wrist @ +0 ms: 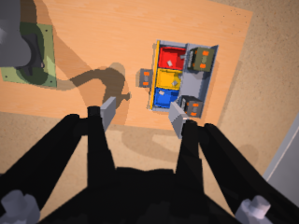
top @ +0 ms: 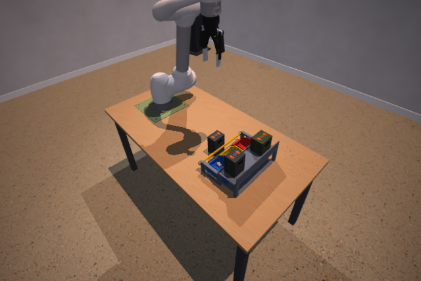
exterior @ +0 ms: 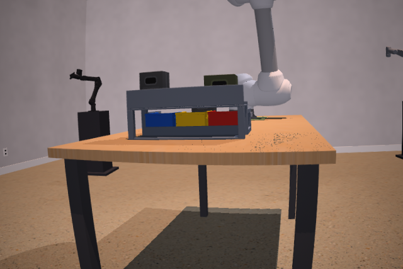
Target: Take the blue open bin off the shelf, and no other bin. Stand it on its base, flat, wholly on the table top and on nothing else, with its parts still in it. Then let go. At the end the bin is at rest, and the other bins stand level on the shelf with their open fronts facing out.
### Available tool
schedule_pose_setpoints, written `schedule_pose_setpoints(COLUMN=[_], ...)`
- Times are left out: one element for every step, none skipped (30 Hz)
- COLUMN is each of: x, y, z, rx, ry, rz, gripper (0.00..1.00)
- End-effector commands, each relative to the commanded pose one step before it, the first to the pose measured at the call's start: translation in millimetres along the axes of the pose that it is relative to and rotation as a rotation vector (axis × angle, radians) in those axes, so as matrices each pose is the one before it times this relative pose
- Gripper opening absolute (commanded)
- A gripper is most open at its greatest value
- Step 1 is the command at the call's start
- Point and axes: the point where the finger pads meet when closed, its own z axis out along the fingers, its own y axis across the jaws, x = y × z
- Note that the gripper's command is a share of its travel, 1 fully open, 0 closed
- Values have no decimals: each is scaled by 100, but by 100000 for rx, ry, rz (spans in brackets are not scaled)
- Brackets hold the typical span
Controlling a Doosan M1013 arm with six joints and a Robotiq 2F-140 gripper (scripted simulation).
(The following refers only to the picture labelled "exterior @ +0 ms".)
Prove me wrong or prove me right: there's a red open bin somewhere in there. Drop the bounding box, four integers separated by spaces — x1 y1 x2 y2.
208 111 238 126

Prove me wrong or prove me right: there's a yellow open bin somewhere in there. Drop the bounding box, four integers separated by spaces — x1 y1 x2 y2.
175 111 210 127

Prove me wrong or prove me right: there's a blue bin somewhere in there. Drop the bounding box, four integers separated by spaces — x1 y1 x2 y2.
145 112 178 127

